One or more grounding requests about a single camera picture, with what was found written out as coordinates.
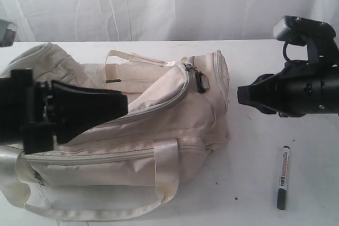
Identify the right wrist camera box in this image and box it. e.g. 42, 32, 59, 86
273, 15, 338, 64

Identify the black marker pen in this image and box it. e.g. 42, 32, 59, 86
276, 146, 290, 210

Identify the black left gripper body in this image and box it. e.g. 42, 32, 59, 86
1, 69, 54, 154

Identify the cream fabric duffel bag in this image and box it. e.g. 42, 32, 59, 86
1, 43, 229, 221

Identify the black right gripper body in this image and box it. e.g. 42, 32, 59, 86
276, 61, 338, 117

